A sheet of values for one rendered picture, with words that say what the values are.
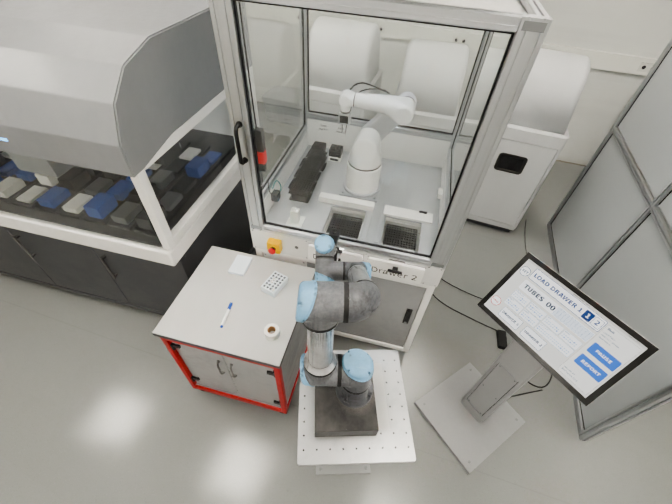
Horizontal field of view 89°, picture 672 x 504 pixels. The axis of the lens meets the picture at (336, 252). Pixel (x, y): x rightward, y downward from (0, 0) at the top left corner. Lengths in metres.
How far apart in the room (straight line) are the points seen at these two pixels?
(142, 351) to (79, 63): 1.77
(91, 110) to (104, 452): 1.80
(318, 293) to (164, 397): 1.76
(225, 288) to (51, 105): 1.01
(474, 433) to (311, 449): 1.22
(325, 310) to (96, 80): 1.18
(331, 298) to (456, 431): 1.63
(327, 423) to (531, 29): 1.43
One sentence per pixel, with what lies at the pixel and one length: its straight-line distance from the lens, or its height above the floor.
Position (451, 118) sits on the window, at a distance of 1.33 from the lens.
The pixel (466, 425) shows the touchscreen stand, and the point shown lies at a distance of 2.44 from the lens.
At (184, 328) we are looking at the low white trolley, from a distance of 1.80.
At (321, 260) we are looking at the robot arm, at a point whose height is 1.22.
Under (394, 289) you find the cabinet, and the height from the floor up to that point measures 0.69.
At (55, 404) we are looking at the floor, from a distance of 2.82.
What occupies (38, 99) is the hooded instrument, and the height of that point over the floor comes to 1.61.
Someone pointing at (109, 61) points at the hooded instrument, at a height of 1.74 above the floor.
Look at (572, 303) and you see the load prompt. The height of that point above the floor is 1.16.
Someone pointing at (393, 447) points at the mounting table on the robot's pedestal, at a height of 0.76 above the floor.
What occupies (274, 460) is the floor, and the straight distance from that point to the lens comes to 2.28.
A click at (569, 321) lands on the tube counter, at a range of 1.62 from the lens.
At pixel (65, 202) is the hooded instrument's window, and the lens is 2.11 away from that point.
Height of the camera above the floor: 2.22
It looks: 47 degrees down
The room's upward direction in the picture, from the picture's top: 4 degrees clockwise
